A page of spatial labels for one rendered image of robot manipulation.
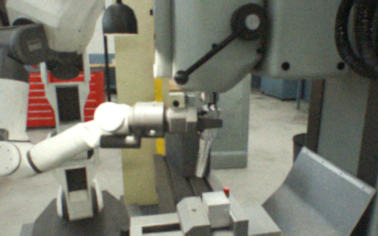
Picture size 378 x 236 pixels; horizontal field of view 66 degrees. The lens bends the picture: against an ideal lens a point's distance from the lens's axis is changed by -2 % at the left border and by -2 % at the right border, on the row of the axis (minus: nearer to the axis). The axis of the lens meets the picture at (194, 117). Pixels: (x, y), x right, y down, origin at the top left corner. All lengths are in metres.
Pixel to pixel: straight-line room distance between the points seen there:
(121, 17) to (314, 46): 0.40
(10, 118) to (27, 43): 0.18
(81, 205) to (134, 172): 1.22
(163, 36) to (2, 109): 0.41
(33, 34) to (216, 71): 0.47
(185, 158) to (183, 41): 0.59
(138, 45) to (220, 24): 1.82
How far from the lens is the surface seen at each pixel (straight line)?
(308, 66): 0.67
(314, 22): 0.67
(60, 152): 0.75
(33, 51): 0.84
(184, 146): 1.09
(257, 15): 0.60
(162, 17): 0.67
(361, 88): 0.83
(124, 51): 2.41
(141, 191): 2.71
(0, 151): 0.78
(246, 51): 0.63
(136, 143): 0.72
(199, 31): 0.60
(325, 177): 0.93
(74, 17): 0.90
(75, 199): 1.44
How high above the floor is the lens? 1.41
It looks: 14 degrees down
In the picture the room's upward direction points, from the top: straight up
